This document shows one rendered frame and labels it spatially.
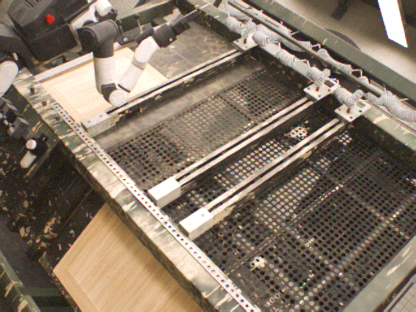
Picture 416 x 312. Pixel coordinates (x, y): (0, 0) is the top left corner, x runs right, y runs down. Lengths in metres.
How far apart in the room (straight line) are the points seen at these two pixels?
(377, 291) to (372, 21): 6.24
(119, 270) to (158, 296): 0.24
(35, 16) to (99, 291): 1.23
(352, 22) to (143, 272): 6.30
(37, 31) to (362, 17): 6.37
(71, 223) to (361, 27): 6.13
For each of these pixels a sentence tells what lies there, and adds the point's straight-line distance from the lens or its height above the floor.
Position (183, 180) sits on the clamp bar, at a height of 1.05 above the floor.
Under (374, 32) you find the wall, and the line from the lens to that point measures 7.70.
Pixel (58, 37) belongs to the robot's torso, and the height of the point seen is 1.19.
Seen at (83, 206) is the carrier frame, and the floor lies 0.58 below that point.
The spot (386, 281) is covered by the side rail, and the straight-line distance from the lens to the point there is 1.94.
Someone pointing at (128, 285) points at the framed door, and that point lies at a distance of 2.21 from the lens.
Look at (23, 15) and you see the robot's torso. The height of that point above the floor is 1.18.
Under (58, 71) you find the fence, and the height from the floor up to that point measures 1.00.
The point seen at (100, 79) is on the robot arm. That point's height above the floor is 1.16.
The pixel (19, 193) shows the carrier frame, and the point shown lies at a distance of 2.76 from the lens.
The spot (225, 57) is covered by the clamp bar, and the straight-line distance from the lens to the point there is 2.71.
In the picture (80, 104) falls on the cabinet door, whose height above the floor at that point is 0.96.
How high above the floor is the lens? 1.34
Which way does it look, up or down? 4 degrees down
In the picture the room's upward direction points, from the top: 39 degrees clockwise
